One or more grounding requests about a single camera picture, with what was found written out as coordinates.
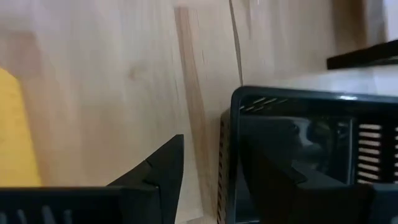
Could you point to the black plastic basket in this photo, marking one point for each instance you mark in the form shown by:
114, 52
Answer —
311, 99

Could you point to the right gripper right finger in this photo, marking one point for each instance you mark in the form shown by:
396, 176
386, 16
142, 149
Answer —
267, 186

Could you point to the yellow plastic basket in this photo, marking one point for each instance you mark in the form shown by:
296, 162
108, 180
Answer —
15, 140

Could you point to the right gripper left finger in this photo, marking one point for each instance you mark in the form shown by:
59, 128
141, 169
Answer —
161, 186

